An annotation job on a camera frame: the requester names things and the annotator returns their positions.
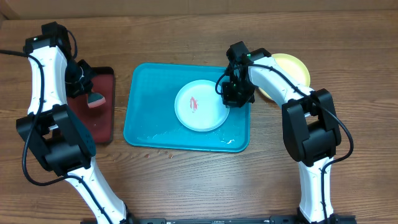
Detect red black sponge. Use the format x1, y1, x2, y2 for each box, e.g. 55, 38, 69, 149
87, 92, 106, 108

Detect light blue plate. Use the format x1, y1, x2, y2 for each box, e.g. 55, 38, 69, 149
174, 80, 229, 132

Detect yellow-green plate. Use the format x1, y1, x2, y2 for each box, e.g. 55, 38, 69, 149
249, 54, 313, 106

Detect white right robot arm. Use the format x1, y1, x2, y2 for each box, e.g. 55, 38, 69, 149
216, 42, 341, 223

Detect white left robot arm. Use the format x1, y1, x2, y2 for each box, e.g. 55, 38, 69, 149
16, 22, 135, 223

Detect dark red water tray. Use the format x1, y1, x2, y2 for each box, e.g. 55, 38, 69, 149
67, 67, 116, 145

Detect blue plastic tray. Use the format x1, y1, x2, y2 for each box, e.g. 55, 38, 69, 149
123, 63, 251, 153

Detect cardboard back wall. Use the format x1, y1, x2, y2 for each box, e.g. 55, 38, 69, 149
1, 0, 397, 20

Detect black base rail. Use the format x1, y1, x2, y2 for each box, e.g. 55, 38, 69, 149
80, 214, 357, 224

